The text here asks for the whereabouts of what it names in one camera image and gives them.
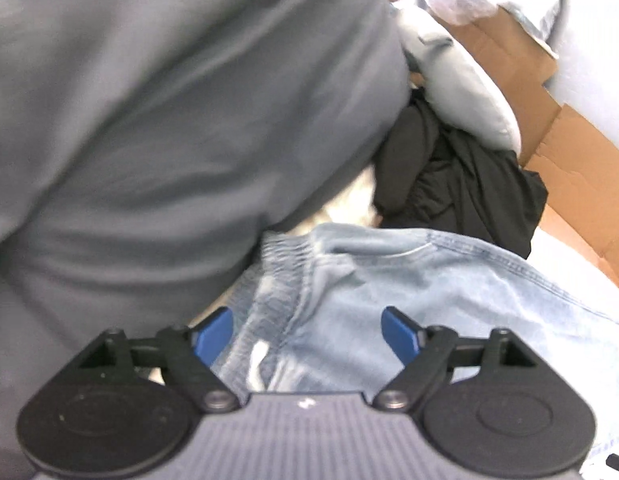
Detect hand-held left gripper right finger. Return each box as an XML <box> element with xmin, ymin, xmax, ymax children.
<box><xmin>372</xmin><ymin>305</ymin><xmax>541</xmax><ymax>411</ymax></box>

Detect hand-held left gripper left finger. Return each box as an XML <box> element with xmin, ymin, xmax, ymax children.
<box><xmin>77</xmin><ymin>306</ymin><xmax>239</xmax><ymax>414</ymax></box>

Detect blue denim drawstring pants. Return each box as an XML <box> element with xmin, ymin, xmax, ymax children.
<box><xmin>209</xmin><ymin>222</ymin><xmax>619</xmax><ymax>461</ymax></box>

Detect black garment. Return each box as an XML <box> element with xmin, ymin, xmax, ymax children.
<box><xmin>373</xmin><ymin>90</ymin><xmax>549</xmax><ymax>259</ymax></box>

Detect flat brown cardboard sheet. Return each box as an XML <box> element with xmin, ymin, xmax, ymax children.
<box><xmin>429</xmin><ymin>5</ymin><xmax>619</xmax><ymax>297</ymax></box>

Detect grey neck pillow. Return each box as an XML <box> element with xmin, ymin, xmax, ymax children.
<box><xmin>396</xmin><ymin>4</ymin><xmax>523</xmax><ymax>154</ymax></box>

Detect grey washing machine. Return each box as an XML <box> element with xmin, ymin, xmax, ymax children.
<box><xmin>543</xmin><ymin>0</ymin><xmax>619</xmax><ymax>157</ymax></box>

